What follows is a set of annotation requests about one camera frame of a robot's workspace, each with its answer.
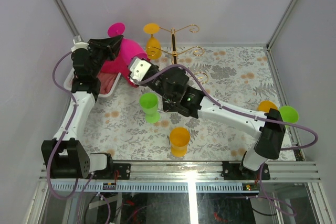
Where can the magenta cloth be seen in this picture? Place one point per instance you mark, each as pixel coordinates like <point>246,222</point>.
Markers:
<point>118,66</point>

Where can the aluminium mounting rail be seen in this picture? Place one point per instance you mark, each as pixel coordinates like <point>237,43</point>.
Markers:
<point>173,171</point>

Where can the green wine glass centre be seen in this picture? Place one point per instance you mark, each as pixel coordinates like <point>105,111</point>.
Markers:
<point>149,104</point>

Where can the magenta plastic wine glass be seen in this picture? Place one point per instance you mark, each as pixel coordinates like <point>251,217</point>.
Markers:
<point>129,48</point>

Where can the orange wine glass front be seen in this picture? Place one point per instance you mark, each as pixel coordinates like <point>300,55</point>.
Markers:
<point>179,139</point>

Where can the gold wine glass rack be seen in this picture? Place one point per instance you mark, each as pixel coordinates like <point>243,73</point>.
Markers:
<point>173,48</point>

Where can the orange wine glass right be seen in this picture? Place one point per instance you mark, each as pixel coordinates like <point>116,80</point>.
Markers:
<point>266,106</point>

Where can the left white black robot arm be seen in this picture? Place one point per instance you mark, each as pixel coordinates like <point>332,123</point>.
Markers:
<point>64,155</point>

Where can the orange plastic wine glass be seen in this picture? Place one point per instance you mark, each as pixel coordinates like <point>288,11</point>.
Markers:
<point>153,46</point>

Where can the green wine glass right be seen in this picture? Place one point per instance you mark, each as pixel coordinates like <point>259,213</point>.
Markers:
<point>289,114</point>

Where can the green wine glass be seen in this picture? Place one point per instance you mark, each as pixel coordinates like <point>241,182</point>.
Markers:
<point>289,114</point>
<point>149,104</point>

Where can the white plastic basket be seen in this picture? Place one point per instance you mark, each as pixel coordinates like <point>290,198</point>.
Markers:
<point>105,94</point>

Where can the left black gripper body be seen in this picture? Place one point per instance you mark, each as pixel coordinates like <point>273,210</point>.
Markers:
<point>98,59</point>

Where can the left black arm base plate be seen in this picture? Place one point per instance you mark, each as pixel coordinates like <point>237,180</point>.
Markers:
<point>118,171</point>

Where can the pink cloth in basket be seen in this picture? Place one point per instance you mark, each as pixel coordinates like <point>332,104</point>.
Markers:
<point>106,81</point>

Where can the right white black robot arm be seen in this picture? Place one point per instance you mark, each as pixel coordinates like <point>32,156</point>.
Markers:
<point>266,128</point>

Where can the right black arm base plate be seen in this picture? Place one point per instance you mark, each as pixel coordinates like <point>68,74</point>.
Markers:
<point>236,171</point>

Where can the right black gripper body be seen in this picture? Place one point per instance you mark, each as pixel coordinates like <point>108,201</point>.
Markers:
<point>159,81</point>

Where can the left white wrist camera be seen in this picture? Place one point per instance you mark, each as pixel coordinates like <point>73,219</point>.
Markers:
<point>78,43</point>

